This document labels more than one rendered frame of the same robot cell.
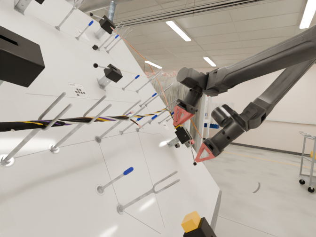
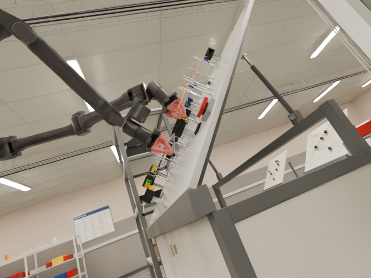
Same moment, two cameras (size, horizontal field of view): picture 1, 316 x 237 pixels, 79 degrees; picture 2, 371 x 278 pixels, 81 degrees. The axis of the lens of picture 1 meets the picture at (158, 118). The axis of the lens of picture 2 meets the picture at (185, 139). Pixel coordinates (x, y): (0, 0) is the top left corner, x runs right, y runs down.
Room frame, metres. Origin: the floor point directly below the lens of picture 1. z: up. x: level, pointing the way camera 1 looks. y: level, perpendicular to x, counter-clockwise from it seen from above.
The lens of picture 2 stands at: (1.31, -0.67, 0.80)
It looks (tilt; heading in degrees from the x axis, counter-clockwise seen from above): 20 degrees up; 134
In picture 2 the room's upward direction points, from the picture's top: 22 degrees counter-clockwise
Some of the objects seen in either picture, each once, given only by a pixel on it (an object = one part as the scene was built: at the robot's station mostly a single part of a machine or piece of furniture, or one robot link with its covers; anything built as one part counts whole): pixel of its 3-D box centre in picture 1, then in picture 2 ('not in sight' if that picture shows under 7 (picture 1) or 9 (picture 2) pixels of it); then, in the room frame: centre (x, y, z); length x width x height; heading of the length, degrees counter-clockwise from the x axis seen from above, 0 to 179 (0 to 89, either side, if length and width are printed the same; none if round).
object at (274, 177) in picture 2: not in sight; (281, 184); (-1.97, 5.73, 0.83); 1.18 x 0.72 x 1.65; 148
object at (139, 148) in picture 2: not in sight; (140, 150); (-0.31, 0.37, 1.56); 0.30 x 0.23 x 0.19; 69
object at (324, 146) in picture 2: not in sight; (335, 161); (-0.05, 4.48, 0.83); 1.18 x 0.72 x 1.65; 151
